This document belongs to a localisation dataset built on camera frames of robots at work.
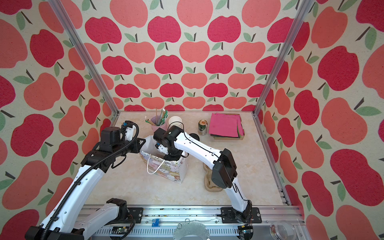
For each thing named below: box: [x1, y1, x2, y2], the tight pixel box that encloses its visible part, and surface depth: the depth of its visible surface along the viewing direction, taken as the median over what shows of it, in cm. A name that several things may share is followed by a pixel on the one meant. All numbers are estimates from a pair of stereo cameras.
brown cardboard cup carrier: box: [203, 163, 224, 192], surface depth 81 cm
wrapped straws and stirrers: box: [145, 107, 169, 126], surface depth 95 cm
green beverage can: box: [198, 119, 208, 136], surface depth 103 cm
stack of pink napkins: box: [209, 113, 245, 140], surface depth 110 cm
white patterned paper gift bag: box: [139, 135, 189, 184], surface depth 73 cm
